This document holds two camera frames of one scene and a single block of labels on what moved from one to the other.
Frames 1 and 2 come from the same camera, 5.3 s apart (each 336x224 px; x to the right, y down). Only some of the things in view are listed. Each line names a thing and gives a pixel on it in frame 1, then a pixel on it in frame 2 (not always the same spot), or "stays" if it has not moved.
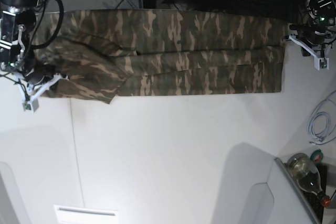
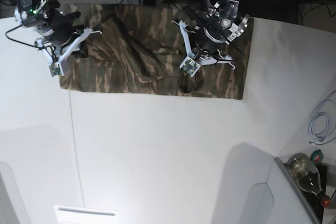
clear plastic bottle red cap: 308,177 stays
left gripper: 39,74 -> 62,26
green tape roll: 317,156 stays
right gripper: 315,35 -> 209,35
